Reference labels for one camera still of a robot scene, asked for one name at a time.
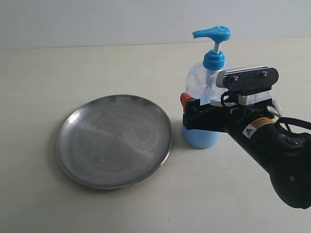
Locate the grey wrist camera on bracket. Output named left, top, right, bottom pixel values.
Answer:
left=216, top=66, right=279, bottom=106

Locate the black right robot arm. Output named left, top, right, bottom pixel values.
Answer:
left=180, top=93, right=311, bottom=209

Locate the blue pump soap bottle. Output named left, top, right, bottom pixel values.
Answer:
left=182, top=26, right=230, bottom=149

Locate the round stainless steel plate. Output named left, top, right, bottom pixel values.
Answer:
left=55, top=94, right=173, bottom=190

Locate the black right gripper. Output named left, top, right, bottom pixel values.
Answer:
left=180, top=93, right=275, bottom=135

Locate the black camera cable right arm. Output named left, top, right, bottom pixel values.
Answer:
left=220, top=91, right=311, bottom=136

